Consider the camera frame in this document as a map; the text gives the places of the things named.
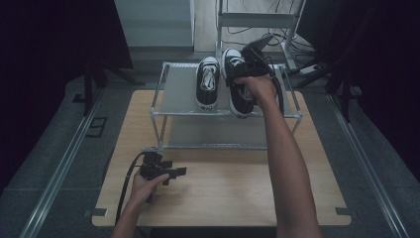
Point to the black canvas sneaker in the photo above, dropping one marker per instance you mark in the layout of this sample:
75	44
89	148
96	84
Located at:
207	84
241	99

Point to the metal floor rail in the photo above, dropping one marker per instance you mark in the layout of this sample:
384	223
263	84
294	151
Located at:
366	165
59	172

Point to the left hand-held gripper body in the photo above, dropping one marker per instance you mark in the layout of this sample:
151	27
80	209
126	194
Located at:
152	165

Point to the white cabinet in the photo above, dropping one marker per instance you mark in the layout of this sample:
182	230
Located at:
155	23

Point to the white metal stand frame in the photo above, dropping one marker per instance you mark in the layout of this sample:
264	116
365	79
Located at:
256	20

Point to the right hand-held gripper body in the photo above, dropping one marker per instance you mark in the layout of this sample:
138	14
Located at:
252	62

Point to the person's right hand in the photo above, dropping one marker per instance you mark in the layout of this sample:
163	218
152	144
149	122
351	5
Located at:
261	87

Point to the person's left hand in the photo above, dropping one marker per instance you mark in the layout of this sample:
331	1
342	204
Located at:
145	190

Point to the black metal stand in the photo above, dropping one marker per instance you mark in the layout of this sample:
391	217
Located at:
343	89
90	82

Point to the white power strip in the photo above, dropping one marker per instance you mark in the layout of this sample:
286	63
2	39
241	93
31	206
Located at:
308	69

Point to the dark curtain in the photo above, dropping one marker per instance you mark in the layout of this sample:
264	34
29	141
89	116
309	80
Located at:
379	66
49	49

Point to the grey metal shoe rack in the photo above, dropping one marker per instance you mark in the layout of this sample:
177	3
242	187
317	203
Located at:
180	89

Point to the grey tape patch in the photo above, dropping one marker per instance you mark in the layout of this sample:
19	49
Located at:
95	212

